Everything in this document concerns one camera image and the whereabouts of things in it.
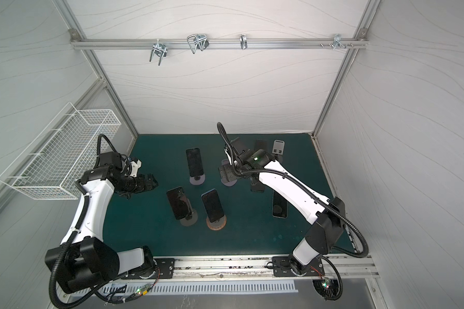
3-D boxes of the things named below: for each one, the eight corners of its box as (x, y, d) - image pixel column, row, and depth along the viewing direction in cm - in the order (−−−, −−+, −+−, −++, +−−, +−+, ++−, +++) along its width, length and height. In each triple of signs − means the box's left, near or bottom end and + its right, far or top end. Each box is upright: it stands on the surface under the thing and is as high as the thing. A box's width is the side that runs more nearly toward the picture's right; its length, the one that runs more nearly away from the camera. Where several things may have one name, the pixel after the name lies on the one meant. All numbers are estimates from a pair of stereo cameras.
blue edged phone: (212, 227, 85) (207, 211, 72) (205, 212, 90) (200, 194, 76) (225, 220, 87) (223, 204, 74) (218, 206, 92) (215, 187, 78)
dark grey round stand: (183, 225, 87) (180, 219, 82) (192, 211, 91) (189, 205, 86) (191, 229, 86) (188, 224, 81) (200, 214, 90) (198, 208, 85)
